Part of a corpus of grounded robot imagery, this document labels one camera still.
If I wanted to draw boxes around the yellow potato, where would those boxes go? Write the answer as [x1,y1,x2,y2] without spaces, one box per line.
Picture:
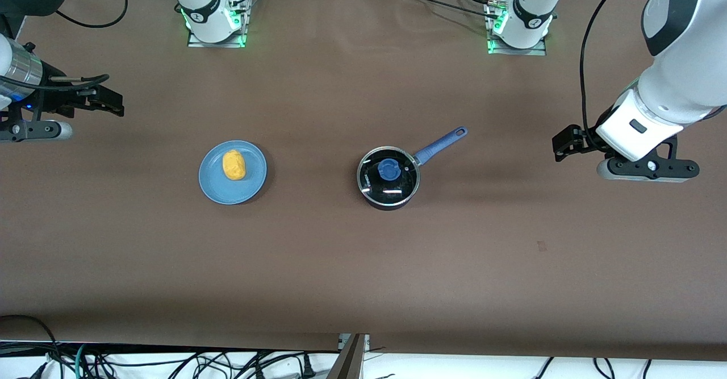
[222,149,248,181]

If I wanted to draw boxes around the glass lid with blue knob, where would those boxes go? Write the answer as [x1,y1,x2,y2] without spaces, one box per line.
[358,147,421,206]

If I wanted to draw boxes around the blue round plate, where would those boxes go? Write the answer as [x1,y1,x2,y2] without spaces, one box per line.
[198,140,268,206]

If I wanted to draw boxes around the brown table cover sheet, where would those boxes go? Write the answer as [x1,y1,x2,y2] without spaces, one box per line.
[0,0,727,361]

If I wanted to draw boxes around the brown table leg beam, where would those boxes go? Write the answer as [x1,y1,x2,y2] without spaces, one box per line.
[326,334,367,379]

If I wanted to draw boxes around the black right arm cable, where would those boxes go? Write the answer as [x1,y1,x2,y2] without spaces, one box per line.
[0,0,129,93]

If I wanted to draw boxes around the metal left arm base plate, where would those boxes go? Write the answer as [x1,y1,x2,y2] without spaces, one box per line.
[486,0,548,56]

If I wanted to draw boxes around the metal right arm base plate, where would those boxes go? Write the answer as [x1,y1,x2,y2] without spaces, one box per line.
[187,0,249,49]

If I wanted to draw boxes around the black pot with blue handle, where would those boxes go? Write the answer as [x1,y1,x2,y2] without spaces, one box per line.
[357,126,469,211]

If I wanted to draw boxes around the long black table cable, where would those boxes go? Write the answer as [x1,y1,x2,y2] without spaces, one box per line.
[388,0,502,20]

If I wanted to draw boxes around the black looped floor cable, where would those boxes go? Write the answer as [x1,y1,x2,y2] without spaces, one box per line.
[0,314,64,379]

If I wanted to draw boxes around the teal floor cable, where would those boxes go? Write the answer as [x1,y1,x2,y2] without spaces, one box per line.
[73,343,89,379]

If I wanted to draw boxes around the tangled black floor cables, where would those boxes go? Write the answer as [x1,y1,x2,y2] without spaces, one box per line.
[17,348,341,379]

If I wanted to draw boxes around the white metal edge bracket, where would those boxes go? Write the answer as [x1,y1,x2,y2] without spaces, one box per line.
[337,334,371,352]

